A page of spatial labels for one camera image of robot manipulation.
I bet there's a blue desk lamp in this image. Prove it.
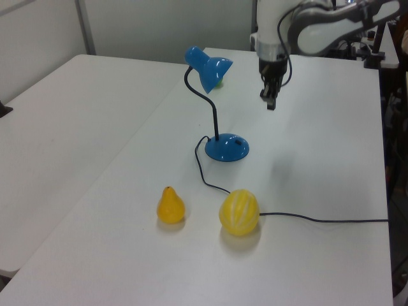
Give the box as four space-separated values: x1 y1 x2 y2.
183 46 251 163

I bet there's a yellow pear toy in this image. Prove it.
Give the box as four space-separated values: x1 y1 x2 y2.
156 186 186 224

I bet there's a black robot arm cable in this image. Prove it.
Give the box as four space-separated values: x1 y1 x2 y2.
276 3 319 88

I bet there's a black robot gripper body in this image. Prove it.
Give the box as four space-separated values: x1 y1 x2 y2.
258 56 289 87

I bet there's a yellow striped melon toy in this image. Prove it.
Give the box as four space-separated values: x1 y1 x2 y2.
219 189 260 237

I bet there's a black lamp power cable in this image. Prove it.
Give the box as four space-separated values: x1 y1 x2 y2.
194 135 390 223

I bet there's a black clamp with pole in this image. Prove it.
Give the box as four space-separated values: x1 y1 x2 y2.
363 18 387 69

